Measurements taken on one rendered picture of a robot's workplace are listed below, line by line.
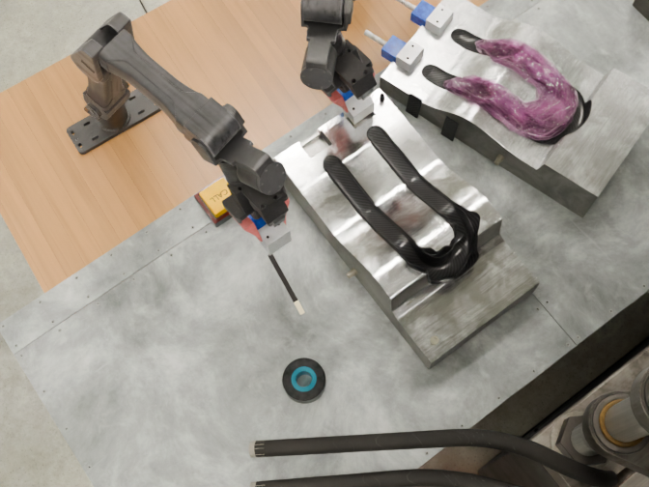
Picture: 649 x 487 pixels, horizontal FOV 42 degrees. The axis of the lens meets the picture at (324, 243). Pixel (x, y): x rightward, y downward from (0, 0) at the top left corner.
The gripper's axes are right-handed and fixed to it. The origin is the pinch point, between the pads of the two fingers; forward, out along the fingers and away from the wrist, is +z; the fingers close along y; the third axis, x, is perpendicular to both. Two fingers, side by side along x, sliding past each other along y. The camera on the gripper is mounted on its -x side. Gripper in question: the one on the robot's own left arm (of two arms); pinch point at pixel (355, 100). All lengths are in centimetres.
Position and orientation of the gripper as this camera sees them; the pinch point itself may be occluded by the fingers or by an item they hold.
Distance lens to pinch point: 166.1
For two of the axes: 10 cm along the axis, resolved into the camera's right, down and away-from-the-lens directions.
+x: -4.9, -6.2, 6.1
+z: 3.3, 5.1, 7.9
